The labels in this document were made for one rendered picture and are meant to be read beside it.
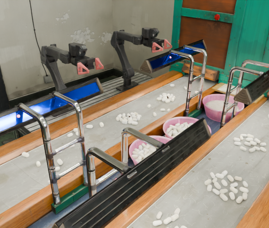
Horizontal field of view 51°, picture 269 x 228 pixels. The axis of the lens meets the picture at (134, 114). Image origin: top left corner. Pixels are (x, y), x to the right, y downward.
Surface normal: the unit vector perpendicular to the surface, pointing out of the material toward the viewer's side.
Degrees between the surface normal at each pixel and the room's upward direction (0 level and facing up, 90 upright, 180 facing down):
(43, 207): 90
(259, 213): 0
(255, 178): 0
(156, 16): 90
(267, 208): 0
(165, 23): 90
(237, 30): 90
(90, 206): 58
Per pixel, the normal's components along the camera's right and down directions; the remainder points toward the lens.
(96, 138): 0.01, -0.88
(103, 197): 0.64, -0.18
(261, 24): -0.66, 0.36
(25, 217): 0.75, 0.33
